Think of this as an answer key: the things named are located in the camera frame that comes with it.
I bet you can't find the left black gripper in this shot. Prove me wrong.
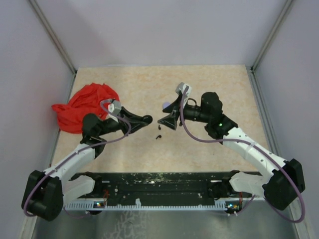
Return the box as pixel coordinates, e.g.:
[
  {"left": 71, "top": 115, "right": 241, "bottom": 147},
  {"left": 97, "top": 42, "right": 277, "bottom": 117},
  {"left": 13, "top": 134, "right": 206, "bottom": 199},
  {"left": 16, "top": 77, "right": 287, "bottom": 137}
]
[{"left": 97, "top": 106, "right": 149, "bottom": 136}]

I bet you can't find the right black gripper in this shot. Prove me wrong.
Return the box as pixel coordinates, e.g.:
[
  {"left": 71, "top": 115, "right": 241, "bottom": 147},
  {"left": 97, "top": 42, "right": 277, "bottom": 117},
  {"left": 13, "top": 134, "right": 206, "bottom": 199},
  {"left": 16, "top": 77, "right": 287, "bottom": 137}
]
[{"left": 159, "top": 95, "right": 211, "bottom": 130}]

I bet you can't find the lilac earbud charging case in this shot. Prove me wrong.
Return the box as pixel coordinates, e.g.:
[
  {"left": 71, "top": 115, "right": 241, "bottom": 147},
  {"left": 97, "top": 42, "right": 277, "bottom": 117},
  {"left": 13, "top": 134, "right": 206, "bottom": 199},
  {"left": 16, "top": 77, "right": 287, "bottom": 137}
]
[{"left": 162, "top": 102, "right": 170, "bottom": 109}]

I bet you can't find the black round case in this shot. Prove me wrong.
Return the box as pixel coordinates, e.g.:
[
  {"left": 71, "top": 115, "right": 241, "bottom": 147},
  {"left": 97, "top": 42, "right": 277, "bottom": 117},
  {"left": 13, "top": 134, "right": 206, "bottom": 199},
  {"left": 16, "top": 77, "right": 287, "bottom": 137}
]
[{"left": 141, "top": 115, "right": 153, "bottom": 125}]

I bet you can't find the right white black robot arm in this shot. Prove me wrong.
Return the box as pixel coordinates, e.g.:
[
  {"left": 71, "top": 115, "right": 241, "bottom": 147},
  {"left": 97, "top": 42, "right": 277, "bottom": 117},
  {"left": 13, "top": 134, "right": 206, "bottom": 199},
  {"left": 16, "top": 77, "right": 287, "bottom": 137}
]
[{"left": 158, "top": 92, "right": 305, "bottom": 211}]

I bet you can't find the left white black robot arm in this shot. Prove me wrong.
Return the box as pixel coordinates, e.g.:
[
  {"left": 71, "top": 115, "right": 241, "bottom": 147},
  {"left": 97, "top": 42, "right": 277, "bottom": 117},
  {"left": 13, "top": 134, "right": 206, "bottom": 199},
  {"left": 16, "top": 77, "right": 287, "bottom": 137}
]
[{"left": 21, "top": 107, "right": 153, "bottom": 221}]

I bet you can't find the red crumpled cloth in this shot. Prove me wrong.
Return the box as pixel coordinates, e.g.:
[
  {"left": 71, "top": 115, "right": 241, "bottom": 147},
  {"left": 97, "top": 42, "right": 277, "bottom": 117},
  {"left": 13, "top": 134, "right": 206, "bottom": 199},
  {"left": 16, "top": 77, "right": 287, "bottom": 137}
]
[{"left": 51, "top": 83, "right": 119, "bottom": 134}]

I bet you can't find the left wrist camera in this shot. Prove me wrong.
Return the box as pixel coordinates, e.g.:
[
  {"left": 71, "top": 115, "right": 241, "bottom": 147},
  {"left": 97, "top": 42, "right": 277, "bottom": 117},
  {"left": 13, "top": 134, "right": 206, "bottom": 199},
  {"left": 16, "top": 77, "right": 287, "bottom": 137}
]
[{"left": 108, "top": 99, "right": 122, "bottom": 116}]

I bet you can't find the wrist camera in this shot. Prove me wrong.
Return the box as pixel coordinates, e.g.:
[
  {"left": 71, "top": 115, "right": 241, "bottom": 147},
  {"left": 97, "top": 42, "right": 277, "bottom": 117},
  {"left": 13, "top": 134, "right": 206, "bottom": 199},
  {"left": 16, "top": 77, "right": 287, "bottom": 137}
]
[
  {"left": 175, "top": 82, "right": 192, "bottom": 96},
  {"left": 108, "top": 99, "right": 122, "bottom": 116}
]

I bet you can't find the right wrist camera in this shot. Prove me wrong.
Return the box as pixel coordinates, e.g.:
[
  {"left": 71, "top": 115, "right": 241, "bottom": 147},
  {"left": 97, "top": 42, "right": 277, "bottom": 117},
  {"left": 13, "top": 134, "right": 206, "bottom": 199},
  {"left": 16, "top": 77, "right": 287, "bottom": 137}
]
[{"left": 175, "top": 82, "right": 192, "bottom": 96}]

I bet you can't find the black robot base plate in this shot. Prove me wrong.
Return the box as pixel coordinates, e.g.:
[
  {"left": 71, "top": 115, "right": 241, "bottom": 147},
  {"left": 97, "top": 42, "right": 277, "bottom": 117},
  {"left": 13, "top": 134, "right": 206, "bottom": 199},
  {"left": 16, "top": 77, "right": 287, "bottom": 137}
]
[{"left": 72, "top": 170, "right": 252, "bottom": 206}]

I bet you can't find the right aluminium frame post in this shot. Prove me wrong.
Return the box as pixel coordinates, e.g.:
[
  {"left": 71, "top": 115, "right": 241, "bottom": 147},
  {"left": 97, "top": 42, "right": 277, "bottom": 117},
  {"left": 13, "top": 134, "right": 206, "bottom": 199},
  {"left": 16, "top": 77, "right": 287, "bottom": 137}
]
[{"left": 250, "top": 0, "right": 295, "bottom": 73}]

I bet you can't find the aluminium frame post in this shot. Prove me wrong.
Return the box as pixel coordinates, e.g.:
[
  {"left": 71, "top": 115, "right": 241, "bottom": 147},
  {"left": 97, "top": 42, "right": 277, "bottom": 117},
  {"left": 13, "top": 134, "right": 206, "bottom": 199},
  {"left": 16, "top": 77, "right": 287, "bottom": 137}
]
[
  {"left": 250, "top": 0, "right": 295, "bottom": 73},
  {"left": 27, "top": 0, "right": 77, "bottom": 75}
]

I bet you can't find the aluminium rail right side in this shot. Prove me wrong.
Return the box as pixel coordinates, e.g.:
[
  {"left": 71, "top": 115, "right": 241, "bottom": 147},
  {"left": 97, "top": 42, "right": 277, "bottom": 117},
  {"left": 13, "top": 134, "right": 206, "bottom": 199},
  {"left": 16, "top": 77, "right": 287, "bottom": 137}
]
[{"left": 246, "top": 67, "right": 281, "bottom": 155}]

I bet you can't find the white slotted cable duct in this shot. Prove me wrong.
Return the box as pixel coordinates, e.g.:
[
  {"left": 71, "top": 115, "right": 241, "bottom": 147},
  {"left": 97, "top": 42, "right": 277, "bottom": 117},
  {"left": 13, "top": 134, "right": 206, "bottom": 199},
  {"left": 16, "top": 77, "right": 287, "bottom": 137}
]
[{"left": 63, "top": 199, "right": 241, "bottom": 212}]

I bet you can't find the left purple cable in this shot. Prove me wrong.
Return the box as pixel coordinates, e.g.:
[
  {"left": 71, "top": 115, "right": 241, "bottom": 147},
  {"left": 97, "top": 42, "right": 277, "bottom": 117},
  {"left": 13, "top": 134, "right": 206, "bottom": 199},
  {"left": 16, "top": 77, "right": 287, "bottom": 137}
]
[{"left": 22, "top": 99, "right": 132, "bottom": 217}]

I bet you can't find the left aluminium frame post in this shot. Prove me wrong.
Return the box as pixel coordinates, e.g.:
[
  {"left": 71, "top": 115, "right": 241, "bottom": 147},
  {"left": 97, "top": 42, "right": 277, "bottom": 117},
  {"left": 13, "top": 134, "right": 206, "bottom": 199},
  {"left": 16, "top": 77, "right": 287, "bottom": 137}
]
[{"left": 27, "top": 0, "right": 77, "bottom": 75}]

